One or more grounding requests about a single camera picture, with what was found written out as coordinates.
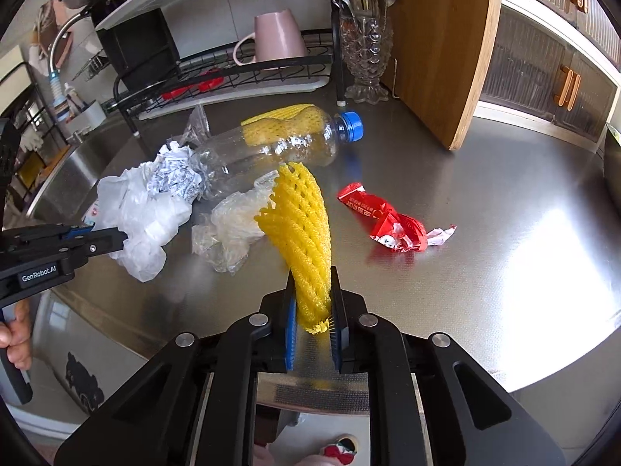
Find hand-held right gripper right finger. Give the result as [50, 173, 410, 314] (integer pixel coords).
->
[330, 267, 568, 466]

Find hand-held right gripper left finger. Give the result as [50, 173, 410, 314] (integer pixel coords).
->
[53, 271, 299, 466]

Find white plastic bag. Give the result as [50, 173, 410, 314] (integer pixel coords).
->
[95, 161, 193, 283]

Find printed paper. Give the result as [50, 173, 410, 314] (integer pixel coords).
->
[148, 140, 207, 202]

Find yellow foam fruit net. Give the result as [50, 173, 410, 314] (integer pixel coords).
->
[241, 103, 335, 149]
[253, 162, 335, 336]

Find clear plastic bag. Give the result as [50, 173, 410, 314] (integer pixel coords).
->
[191, 172, 281, 273]

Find red snack wrapper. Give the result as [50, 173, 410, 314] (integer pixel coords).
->
[337, 182, 458, 254]

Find clear plastic bottle blue cap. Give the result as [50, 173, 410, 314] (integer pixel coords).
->
[187, 111, 366, 200]

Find person's left hand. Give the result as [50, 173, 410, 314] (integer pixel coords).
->
[0, 300, 33, 370]

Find stainless steel sink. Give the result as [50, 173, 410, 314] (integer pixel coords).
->
[26, 121, 141, 219]

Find cartoon slipper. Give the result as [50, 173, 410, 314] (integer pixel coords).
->
[321, 434, 361, 459]

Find white toothbrush holder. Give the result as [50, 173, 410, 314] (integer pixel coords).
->
[63, 99, 106, 125]

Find metal faucet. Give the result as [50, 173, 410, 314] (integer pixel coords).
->
[47, 10, 100, 122]

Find white panel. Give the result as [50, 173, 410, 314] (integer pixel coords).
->
[0, 46, 30, 98]

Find red scissors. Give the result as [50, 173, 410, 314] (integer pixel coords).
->
[162, 70, 225, 100]

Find black knife holder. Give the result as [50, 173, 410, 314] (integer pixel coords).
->
[95, 8, 181, 89]

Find brown pink hanging towel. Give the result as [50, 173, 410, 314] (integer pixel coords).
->
[28, 0, 75, 76]

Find pink cup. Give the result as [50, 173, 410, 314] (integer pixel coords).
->
[233, 10, 309, 73]

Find glass cutlery holder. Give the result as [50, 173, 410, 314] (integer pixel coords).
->
[340, 14, 395, 105]

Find wooden cutting board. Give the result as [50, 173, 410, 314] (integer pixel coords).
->
[379, 0, 505, 151]

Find beige storage cabinet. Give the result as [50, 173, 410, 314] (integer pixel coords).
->
[473, 0, 621, 144]

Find black wire shelf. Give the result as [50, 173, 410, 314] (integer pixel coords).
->
[0, 78, 69, 214]

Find wire sponge rack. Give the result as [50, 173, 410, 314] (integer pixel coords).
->
[73, 53, 110, 82]

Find black wire dish rack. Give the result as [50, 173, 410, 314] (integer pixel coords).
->
[92, 0, 346, 139]

